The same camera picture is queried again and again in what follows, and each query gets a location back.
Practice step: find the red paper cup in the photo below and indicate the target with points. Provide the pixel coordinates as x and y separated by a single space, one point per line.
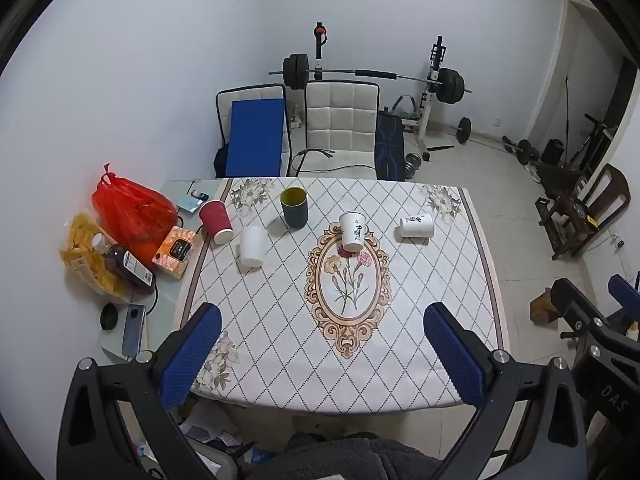
215 220

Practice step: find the grey smartphone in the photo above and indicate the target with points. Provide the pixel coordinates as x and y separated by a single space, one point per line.
133 330

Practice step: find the blue cushion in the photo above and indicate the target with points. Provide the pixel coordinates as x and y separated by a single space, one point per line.
256 140

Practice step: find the white door frame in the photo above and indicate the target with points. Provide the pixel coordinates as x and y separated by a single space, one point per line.
550 70

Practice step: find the black dumbbells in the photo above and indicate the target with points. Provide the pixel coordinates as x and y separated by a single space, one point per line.
524 150

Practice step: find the red plastic bag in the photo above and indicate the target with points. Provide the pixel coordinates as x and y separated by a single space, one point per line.
130 210

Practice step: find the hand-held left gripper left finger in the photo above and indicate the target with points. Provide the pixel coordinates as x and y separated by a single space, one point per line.
192 355

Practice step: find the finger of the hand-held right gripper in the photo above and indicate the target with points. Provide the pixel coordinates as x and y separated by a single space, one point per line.
625 292
575 307

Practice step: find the orange box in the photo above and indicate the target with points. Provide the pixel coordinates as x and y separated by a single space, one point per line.
175 252

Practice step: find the dark green cup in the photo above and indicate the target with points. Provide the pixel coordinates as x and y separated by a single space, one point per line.
295 212

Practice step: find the small teal box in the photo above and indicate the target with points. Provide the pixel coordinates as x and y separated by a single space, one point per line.
189 205

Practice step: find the black round lid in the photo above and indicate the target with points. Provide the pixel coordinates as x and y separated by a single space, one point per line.
109 316

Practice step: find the wooden block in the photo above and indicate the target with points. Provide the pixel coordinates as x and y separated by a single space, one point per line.
545 307

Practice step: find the white cup with black print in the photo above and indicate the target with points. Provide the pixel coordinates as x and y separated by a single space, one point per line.
417 226
352 234

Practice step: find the dark wooden chair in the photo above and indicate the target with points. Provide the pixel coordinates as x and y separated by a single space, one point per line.
580 205

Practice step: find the floral printed tablecloth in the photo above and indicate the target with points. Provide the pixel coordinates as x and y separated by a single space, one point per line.
280 320

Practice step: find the black weight bench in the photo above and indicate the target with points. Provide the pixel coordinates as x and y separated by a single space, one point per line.
390 150

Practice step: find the black barbell with plates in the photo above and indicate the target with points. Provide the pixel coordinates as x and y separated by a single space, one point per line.
295 71

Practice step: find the bag of yellow chips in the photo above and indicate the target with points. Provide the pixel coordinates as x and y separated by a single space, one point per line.
80 252

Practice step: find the papers under table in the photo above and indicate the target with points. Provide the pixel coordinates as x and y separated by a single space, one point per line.
205 427

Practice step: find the small barbell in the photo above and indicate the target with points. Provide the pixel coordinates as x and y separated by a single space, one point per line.
464 130

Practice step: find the small black device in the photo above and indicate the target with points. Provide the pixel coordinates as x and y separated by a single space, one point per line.
200 195

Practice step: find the plain white cup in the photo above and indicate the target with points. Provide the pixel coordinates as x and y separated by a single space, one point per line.
251 247

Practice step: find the white barbell rack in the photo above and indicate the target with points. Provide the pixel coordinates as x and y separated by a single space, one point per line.
430 110

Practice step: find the white padded chair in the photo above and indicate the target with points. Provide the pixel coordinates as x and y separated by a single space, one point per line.
250 92
340 115

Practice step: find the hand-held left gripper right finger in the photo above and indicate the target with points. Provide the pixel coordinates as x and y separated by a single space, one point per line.
452 355

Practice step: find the black bag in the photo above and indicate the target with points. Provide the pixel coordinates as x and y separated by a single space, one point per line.
553 151

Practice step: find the silver dumbbell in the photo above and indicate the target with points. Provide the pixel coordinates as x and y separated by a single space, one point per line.
412 165

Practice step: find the brown drink bottle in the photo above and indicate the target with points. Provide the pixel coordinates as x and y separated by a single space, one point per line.
125 262

